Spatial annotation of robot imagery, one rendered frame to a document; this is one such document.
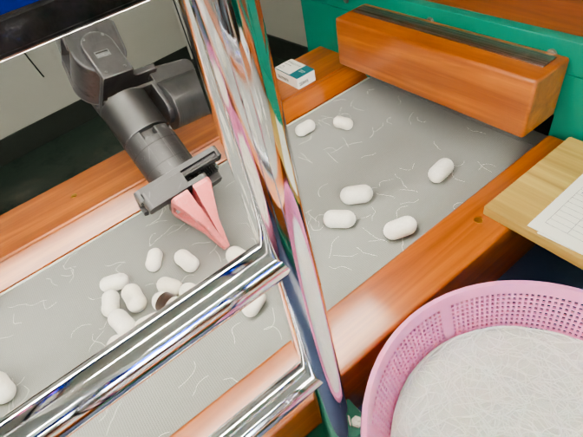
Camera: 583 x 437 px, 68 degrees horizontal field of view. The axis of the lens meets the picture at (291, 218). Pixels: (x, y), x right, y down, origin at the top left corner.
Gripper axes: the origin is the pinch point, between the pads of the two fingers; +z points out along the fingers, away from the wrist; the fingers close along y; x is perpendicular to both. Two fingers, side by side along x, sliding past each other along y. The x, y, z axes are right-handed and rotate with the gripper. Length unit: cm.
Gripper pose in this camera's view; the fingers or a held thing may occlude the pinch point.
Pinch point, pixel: (222, 242)
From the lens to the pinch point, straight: 49.5
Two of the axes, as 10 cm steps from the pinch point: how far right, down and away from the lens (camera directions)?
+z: 5.9, 8.1, -0.3
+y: 7.7, -5.5, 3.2
